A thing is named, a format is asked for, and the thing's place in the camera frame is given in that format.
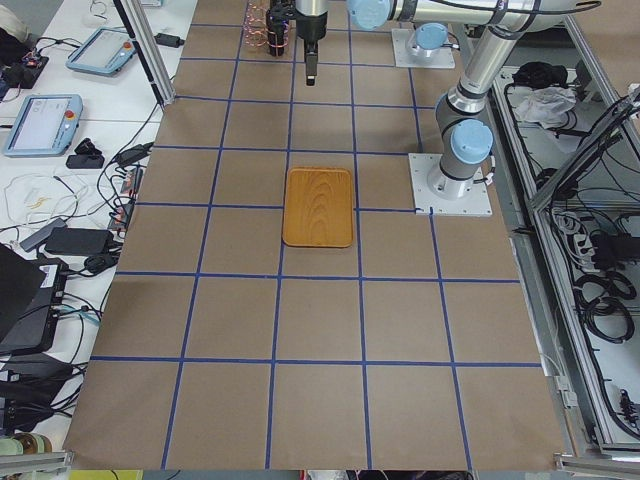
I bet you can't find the copper wire wine basket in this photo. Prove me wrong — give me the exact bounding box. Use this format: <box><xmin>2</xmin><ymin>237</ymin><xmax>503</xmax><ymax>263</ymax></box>
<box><xmin>243</xmin><ymin>0</ymin><xmax>270</xmax><ymax>48</ymax></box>

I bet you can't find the blue teach pendant near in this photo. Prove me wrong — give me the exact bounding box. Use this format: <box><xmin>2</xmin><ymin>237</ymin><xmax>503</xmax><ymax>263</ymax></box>
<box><xmin>3</xmin><ymin>94</ymin><xmax>83</xmax><ymax>158</ymax></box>

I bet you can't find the dark wine bottle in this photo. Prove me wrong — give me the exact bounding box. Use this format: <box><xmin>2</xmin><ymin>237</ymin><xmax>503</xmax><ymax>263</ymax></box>
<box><xmin>266</xmin><ymin>0</ymin><xmax>290</xmax><ymax>57</ymax></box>

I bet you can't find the blue teach pendant far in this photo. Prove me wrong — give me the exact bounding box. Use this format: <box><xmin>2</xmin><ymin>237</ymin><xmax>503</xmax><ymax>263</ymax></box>
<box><xmin>65</xmin><ymin>27</ymin><xmax>136</xmax><ymax>76</ymax></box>

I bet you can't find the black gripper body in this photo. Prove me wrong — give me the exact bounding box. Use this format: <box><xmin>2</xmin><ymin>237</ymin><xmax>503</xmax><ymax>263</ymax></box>
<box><xmin>295</xmin><ymin>0</ymin><xmax>328</xmax><ymax>63</ymax></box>

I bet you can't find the wooden tray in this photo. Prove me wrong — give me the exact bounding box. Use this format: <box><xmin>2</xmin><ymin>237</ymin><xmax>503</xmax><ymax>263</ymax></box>
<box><xmin>282</xmin><ymin>166</ymin><xmax>354</xmax><ymax>248</ymax></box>

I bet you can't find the black power adapter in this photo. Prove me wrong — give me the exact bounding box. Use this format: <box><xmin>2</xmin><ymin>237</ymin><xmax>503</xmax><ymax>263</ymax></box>
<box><xmin>44</xmin><ymin>227</ymin><xmax>113</xmax><ymax>256</ymax></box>

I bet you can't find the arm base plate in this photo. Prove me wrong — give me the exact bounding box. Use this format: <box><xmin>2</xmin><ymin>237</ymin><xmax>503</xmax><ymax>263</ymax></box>
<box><xmin>392</xmin><ymin>23</ymin><xmax>455</xmax><ymax>70</ymax></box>
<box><xmin>408</xmin><ymin>153</ymin><xmax>492</xmax><ymax>217</ymax></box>

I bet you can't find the blue teach pendant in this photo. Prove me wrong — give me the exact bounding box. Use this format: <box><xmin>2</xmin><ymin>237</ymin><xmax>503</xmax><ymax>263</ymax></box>
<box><xmin>3</xmin><ymin>94</ymin><xmax>83</xmax><ymax>158</ymax></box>
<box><xmin>65</xmin><ymin>27</ymin><xmax>136</xmax><ymax>76</ymax></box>

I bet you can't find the aluminium frame post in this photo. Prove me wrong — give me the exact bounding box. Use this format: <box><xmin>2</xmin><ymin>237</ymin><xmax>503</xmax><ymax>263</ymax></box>
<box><xmin>114</xmin><ymin>0</ymin><xmax>176</xmax><ymax>108</ymax></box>

